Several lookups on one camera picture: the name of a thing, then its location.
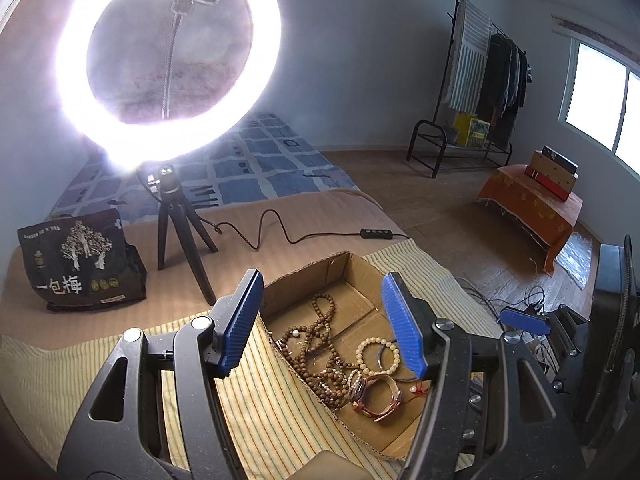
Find cream bead bracelet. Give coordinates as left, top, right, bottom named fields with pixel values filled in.
left=354, top=337, right=403, bottom=377

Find brown wooden bead necklace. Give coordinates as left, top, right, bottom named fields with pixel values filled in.
left=278, top=292, right=364, bottom=409

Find red watch strap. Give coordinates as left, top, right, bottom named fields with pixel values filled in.
left=351, top=372, right=406, bottom=424

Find black ring bangle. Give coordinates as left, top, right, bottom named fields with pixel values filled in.
left=378, top=341, right=401, bottom=376

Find cardboard box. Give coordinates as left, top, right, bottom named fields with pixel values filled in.
left=260, top=252, right=427, bottom=460

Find orange covered table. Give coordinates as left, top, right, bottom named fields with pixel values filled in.
left=477, top=165, right=582, bottom=275

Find striped yellow cloth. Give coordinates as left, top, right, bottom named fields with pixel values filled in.
left=1, top=240, right=500, bottom=479

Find black tripod stand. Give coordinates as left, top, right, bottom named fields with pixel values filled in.
left=137, top=165, right=218, bottom=306

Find stack of boxes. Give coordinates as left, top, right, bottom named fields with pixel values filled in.
left=525, top=151, right=578, bottom=202

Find black snack bag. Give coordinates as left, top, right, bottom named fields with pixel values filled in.
left=17, top=208, right=148, bottom=312

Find blue patterned mattress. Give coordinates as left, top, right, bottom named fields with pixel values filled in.
left=51, top=113, right=356, bottom=223

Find black clothes rack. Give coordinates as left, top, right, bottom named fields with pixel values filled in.
left=406, top=0, right=533, bottom=178

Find yellow box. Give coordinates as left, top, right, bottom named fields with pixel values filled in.
left=454, top=113, right=490, bottom=148

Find dark hanging clothes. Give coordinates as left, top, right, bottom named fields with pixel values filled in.
left=475, top=32, right=530, bottom=150

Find window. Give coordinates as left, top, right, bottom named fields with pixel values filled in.
left=552, top=15, right=639, bottom=174

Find striped white towel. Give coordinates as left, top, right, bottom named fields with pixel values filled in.
left=445, top=0, right=492, bottom=114

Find black phone holder clamp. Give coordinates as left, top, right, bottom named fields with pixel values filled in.
left=160, top=0, right=220, bottom=120

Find power strip with cables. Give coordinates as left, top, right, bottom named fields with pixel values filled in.
left=459, top=253, right=557, bottom=356

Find white ring light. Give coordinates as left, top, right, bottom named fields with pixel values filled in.
left=54, top=0, right=281, bottom=171

